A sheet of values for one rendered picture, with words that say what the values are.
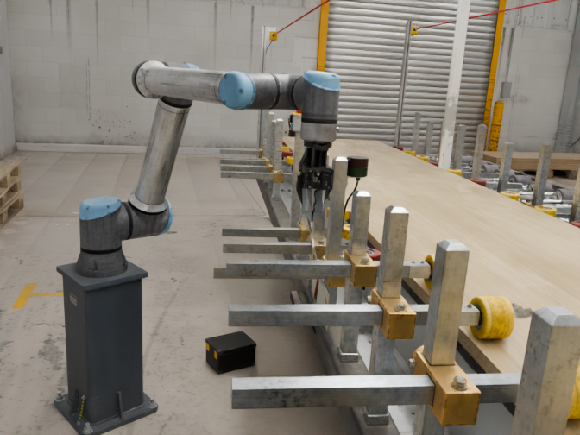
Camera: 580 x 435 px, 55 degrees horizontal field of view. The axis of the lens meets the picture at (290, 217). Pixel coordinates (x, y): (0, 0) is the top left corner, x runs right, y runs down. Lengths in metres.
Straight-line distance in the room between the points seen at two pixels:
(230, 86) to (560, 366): 1.01
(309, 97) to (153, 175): 0.89
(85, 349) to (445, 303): 1.66
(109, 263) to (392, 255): 1.36
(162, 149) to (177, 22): 7.41
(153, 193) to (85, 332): 0.57
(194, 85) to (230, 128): 7.94
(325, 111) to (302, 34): 8.30
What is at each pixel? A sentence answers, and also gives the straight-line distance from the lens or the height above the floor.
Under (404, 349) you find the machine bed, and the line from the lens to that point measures 1.63.
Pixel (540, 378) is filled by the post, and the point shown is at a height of 1.10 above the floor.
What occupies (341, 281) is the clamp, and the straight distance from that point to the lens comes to 1.51.
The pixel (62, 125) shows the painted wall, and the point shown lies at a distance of 9.52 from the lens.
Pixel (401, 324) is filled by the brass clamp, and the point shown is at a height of 0.95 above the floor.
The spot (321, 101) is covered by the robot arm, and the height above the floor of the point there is 1.31.
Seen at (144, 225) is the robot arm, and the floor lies 0.77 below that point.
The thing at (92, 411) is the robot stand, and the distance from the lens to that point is 2.38.
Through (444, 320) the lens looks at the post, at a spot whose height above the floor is 1.04.
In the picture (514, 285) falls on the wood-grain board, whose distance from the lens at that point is 1.47.
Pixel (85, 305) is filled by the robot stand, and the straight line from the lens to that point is 2.18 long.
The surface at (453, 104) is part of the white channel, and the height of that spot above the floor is 1.26.
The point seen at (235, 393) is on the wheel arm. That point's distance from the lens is 0.77.
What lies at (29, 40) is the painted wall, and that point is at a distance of 9.55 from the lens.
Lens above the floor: 1.36
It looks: 14 degrees down
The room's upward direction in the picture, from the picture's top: 3 degrees clockwise
